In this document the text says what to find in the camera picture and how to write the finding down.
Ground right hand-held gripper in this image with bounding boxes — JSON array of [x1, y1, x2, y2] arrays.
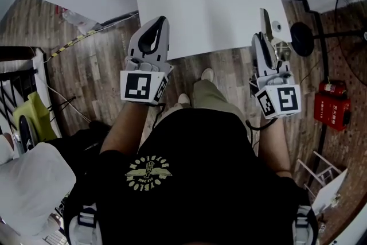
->
[[251, 33, 302, 120]]

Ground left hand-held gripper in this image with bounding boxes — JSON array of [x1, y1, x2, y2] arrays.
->
[[120, 16, 174, 107]]

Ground person's right forearm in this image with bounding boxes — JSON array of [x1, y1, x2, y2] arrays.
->
[[257, 117, 292, 177]]

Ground person's left forearm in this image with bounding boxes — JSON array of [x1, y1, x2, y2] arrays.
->
[[99, 100, 157, 155]]

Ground black standing fan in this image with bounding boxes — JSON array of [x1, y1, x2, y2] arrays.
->
[[290, 0, 367, 87]]

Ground white table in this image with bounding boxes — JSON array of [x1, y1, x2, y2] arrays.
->
[[132, 0, 292, 61]]

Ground red fire extinguisher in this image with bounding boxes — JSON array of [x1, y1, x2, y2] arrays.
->
[[318, 80, 348, 100]]

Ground person's khaki trousers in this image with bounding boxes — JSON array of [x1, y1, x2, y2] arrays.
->
[[171, 79, 250, 135]]

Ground clear plastic bottle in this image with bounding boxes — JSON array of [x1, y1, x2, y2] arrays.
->
[[62, 8, 98, 35]]

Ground red fire extinguisher box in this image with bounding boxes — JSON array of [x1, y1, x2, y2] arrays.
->
[[314, 93, 352, 132]]

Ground yellow black striped tape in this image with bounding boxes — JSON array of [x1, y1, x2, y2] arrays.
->
[[50, 28, 98, 57]]

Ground green chair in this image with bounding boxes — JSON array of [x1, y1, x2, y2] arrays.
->
[[13, 91, 58, 150]]

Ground black metal railing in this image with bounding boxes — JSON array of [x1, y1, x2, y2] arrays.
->
[[0, 46, 46, 135]]

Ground white folding stand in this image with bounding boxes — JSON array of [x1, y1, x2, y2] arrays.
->
[[296, 150, 349, 215]]

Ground person's black printed t-shirt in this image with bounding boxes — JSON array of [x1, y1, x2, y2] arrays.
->
[[63, 108, 319, 245]]

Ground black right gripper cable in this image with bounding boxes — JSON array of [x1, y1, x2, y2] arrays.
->
[[245, 117, 278, 158]]

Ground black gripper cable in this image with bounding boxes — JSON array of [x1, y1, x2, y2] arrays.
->
[[150, 102, 167, 130], [245, 117, 278, 158]]

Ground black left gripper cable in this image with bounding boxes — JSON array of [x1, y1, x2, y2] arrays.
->
[[150, 102, 167, 130]]

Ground grey harness strap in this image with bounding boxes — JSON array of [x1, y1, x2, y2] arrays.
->
[[70, 203, 100, 245], [292, 205, 318, 245]]

